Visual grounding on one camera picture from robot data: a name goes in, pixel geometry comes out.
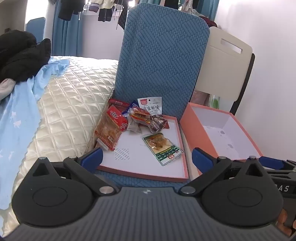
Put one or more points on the light blue printed cloth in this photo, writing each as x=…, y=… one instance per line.
x=18, y=120

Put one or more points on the red sausage stick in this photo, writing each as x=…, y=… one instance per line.
x=116, y=102

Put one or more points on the maroon snack packet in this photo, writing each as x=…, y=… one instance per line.
x=157, y=124

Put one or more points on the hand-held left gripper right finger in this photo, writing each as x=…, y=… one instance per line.
x=201, y=160

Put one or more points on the white red-label snack packet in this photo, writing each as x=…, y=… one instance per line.
x=150, y=104

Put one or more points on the clear red brown snack packet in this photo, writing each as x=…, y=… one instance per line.
x=140, y=115

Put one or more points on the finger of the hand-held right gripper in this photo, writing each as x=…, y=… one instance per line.
x=271, y=162

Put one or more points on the cream folding chair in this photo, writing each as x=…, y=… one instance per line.
x=222, y=69

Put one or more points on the row of hanging clothes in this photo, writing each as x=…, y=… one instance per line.
x=106, y=12

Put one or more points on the blue white snack packet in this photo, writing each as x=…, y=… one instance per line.
x=126, y=111

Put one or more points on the green snack packet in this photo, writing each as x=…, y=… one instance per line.
x=161, y=148

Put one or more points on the pink bag under chair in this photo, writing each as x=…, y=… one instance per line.
x=200, y=97

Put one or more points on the blue textured cushion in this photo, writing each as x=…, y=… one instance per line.
x=161, y=51

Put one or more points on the blue curtain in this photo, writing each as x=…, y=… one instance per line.
x=67, y=39
x=208, y=9

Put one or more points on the orange box lid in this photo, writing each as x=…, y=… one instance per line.
x=138, y=160

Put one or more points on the blue padded panel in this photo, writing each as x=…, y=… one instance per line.
x=35, y=30

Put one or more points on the black clothing pile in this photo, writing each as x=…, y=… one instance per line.
x=20, y=55

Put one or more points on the orange cardboard box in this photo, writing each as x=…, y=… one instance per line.
x=198, y=125

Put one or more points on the green dotted white bag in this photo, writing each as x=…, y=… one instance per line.
x=215, y=102

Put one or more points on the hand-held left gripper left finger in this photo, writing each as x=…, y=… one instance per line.
x=93, y=158

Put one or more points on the grey snack packet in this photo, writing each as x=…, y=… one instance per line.
x=134, y=127

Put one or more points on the dark red cloth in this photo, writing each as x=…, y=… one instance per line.
x=208, y=21

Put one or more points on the red orange snack packet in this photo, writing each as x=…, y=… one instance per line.
x=111, y=129

